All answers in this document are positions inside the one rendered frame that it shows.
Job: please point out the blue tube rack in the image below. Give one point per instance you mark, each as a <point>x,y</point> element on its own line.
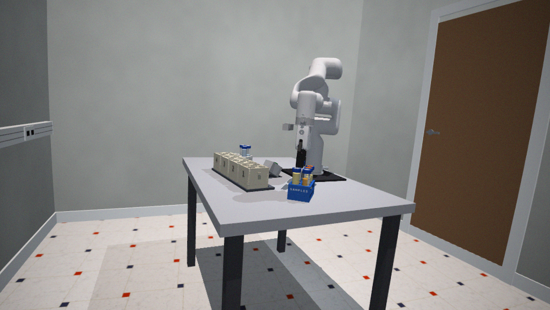
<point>300,192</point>

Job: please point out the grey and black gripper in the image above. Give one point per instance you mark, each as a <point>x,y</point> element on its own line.
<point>303,144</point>

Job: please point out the beige bucket adapter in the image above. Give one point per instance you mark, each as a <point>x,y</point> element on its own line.
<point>224,169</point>
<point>217,158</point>
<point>234,168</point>
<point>252,176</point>

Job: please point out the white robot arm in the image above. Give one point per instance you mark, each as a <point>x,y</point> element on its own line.
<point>308,103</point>

